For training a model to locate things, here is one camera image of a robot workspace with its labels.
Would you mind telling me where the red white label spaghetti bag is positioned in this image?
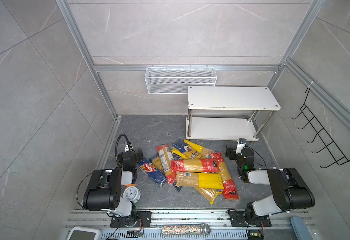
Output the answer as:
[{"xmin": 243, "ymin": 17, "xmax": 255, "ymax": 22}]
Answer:
[{"xmin": 157, "ymin": 144, "xmax": 176, "ymax": 184}]

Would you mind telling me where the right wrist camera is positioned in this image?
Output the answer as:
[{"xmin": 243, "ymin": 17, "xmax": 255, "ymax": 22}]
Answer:
[{"xmin": 236, "ymin": 138, "xmax": 247, "ymax": 154}]

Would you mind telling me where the yellow clear spaghetti bag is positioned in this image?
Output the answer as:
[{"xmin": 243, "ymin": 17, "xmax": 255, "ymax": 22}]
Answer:
[{"xmin": 176, "ymin": 172, "xmax": 224, "ymax": 190}]

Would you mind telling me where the white wire mesh basket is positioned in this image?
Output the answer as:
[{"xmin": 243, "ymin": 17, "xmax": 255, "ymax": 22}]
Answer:
[{"xmin": 144, "ymin": 66, "xmax": 218, "ymax": 95}]

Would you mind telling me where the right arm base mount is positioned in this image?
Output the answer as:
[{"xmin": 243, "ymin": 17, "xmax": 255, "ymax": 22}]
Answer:
[{"xmin": 227, "ymin": 209, "xmax": 272, "ymax": 227}]

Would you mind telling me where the blue clear spaghetti bag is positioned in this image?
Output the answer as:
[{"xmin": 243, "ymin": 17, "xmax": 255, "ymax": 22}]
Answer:
[{"xmin": 149, "ymin": 154, "xmax": 164, "ymax": 174}]

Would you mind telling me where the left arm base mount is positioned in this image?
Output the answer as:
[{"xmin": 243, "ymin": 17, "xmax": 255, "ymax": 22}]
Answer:
[{"xmin": 110, "ymin": 211, "xmax": 152, "ymax": 228}]

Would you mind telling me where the red horizontal spaghetti bag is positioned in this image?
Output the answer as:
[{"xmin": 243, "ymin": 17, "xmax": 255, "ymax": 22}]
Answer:
[{"xmin": 170, "ymin": 159, "xmax": 220, "ymax": 173}]

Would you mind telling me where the white alarm clock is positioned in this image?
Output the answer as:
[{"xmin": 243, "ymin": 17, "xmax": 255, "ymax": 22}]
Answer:
[{"xmin": 123, "ymin": 186, "xmax": 141, "ymax": 204}]

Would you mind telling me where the blue Barilla spaghetti box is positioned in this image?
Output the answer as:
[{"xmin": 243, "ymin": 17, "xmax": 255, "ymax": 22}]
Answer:
[{"xmin": 137, "ymin": 158, "xmax": 167, "ymax": 187}]

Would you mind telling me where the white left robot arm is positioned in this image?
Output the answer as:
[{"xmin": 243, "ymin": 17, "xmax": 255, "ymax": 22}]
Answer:
[{"xmin": 76, "ymin": 134, "xmax": 143, "ymax": 228}]

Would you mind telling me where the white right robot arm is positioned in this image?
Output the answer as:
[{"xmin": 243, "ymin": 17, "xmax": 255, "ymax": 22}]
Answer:
[{"xmin": 225, "ymin": 147, "xmax": 315, "ymax": 226}]

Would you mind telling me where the white two-tier shelf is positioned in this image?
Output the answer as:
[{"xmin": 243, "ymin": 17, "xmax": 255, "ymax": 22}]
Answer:
[{"xmin": 186, "ymin": 86, "xmax": 281, "ymax": 142}]

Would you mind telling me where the light blue object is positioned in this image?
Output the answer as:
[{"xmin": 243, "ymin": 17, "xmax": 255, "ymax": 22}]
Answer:
[{"xmin": 290, "ymin": 216, "xmax": 312, "ymax": 240}]

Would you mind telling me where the red end long spaghetti bag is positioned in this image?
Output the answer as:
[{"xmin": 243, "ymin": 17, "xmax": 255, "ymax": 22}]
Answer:
[{"xmin": 211, "ymin": 153, "xmax": 240, "ymax": 200}]

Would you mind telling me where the yellow end spaghetti bag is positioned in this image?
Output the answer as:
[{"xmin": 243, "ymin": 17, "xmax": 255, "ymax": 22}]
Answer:
[{"xmin": 184, "ymin": 140, "xmax": 214, "ymax": 159}]

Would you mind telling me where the blue yellow Ankara spaghetti bag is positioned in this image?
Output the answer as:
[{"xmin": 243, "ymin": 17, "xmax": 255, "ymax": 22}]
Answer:
[{"xmin": 172, "ymin": 141, "xmax": 205, "ymax": 159}]

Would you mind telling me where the yellow Stature spaghetti bag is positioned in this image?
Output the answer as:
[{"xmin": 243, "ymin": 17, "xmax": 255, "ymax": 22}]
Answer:
[{"xmin": 194, "ymin": 187, "xmax": 222, "ymax": 205}]

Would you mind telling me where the white tablet device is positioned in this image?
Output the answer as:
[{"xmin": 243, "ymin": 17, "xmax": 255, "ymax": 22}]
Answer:
[{"xmin": 67, "ymin": 226, "xmax": 103, "ymax": 240}]

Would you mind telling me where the black wire hook rack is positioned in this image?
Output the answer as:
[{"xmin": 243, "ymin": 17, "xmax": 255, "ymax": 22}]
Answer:
[{"xmin": 291, "ymin": 88, "xmax": 350, "ymax": 169}]

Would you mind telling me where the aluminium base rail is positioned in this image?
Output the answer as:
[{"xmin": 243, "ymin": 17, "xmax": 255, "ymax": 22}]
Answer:
[{"xmin": 63, "ymin": 209, "xmax": 321, "ymax": 240}]

